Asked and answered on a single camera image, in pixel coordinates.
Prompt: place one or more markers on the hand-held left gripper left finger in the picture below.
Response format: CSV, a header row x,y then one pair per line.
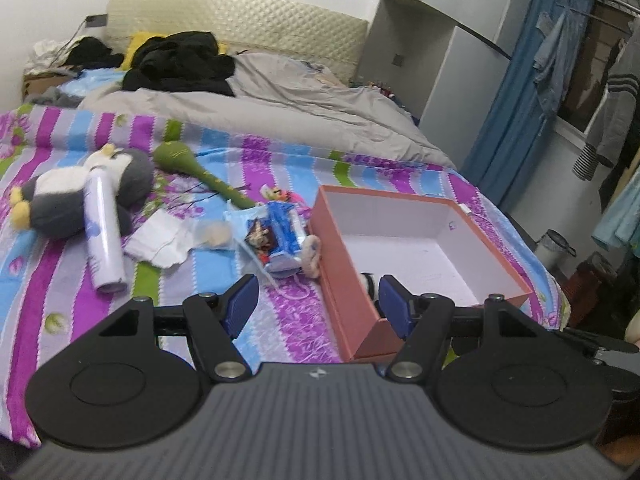
x,y
241,306

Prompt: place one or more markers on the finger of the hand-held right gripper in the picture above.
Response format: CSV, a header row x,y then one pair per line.
x,y
607,342

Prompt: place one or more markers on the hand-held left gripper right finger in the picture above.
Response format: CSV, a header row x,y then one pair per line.
x,y
394,306

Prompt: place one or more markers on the black and white plush toy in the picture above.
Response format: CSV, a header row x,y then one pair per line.
x,y
370,285

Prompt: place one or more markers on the pink cardboard box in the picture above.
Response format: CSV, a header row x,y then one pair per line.
x,y
350,285

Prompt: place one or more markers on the blue snack packet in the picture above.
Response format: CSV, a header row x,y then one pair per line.
x,y
285,240

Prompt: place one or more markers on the white fuzzy plush toy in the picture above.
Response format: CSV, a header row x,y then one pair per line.
x,y
311,255

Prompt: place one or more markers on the dark red object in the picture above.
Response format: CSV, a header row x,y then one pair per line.
x,y
587,295

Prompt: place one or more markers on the clear bag of cotton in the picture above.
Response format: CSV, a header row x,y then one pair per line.
x,y
212,235

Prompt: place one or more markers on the white trash bin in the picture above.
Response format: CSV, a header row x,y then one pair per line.
x,y
552,252

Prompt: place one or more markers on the crumpled white tissue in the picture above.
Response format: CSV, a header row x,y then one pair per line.
x,y
155,240

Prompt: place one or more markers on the small red yellow toy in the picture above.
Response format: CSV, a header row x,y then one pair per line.
x,y
277,194

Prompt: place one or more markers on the hanging light blue garment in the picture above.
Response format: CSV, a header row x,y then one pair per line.
x,y
622,215

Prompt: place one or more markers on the white spray can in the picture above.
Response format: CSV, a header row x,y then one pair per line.
x,y
102,230

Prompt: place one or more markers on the green massage hammer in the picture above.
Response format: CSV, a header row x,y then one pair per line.
x,y
180,157

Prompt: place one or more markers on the purple striped bed sheet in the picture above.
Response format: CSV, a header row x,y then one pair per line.
x,y
50,280

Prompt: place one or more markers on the grey duvet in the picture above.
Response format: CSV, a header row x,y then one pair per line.
x,y
310,105

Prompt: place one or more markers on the grey penguin plush toy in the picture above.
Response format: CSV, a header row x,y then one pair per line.
x,y
55,200

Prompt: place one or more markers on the blue curtain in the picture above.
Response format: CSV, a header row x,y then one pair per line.
x,y
515,120

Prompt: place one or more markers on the hanging grey striped sweater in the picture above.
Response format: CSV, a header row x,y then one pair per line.
x,y
617,110

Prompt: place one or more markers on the black clothes pile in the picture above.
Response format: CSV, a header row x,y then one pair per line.
x,y
185,62

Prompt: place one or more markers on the grey wardrobe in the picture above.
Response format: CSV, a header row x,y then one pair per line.
x,y
450,60

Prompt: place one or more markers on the light blue cloth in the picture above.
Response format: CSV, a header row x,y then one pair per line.
x,y
92,82

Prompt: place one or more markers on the yellow pillow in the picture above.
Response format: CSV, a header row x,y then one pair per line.
x,y
137,42

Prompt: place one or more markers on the hanging denim shirt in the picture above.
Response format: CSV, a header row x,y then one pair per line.
x,y
552,60

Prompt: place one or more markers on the beige quilted headboard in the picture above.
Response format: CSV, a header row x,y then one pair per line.
x,y
250,17

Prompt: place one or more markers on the small black garment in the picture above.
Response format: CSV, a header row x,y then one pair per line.
x,y
92,52

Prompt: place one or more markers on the brown cardboard box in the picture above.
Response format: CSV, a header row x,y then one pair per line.
x,y
40,85

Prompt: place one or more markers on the white rumpled cloth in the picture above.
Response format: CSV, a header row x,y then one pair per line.
x,y
45,55

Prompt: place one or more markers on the grey wall switch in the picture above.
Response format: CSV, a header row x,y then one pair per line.
x,y
398,59

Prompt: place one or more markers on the black wall socket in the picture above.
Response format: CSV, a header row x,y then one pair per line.
x,y
96,21

